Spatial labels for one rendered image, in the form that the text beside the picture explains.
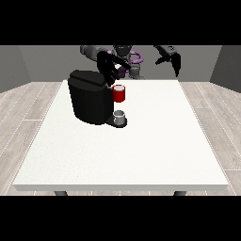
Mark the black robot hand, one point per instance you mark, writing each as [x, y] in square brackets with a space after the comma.
[105, 64]
[177, 61]

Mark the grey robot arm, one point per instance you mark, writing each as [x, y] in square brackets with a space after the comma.
[90, 52]
[167, 49]

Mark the red pod holder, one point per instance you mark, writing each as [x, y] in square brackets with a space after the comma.
[119, 95]

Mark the black coffee machine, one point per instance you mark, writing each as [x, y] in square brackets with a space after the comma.
[89, 97]

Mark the grey robot trunk purple rings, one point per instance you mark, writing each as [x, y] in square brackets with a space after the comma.
[135, 72]

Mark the small grey cup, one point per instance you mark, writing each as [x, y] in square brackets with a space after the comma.
[119, 118]

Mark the dark table leg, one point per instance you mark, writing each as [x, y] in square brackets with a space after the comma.
[61, 193]
[180, 193]

